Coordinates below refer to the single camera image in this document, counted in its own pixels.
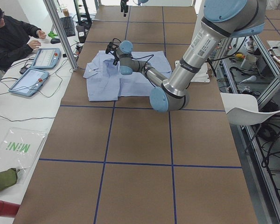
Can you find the white chair seat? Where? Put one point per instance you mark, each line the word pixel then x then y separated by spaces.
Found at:
pixel 242 109

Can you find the lower blue teach pendant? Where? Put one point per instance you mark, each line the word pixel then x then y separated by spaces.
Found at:
pixel 29 83

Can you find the black keyboard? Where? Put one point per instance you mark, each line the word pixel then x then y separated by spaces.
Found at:
pixel 68 25

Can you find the black computer mouse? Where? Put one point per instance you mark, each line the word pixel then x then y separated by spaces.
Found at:
pixel 55 41

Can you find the upper blue teach pendant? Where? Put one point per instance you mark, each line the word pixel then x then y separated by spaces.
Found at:
pixel 46 58

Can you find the blue teach pendant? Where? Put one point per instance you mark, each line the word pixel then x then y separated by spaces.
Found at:
pixel 46 58
pixel 29 83

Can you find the green plastic toy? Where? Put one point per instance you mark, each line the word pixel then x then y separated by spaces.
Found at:
pixel 52 35

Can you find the green fabric pouch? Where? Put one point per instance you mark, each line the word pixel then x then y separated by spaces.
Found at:
pixel 8 178

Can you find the aluminium frame post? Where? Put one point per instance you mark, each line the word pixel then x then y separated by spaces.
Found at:
pixel 51 8

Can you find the light blue striped shirt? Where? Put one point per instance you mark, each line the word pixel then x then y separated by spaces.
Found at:
pixel 105 82

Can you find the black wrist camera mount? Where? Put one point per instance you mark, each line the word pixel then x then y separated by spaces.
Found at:
pixel 112 46

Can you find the clear plastic MINI bag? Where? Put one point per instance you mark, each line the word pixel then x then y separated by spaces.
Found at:
pixel 19 149

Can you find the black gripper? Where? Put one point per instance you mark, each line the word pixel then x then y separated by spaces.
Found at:
pixel 123 5
pixel 115 56

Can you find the red cylinder bottle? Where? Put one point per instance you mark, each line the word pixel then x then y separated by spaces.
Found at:
pixel 8 209

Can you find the black smartphone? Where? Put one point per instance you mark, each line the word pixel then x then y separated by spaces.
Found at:
pixel 23 70

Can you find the seated person in black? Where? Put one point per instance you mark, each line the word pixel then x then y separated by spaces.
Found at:
pixel 15 43

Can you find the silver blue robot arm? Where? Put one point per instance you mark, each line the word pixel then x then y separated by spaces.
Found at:
pixel 221 19
pixel 137 2

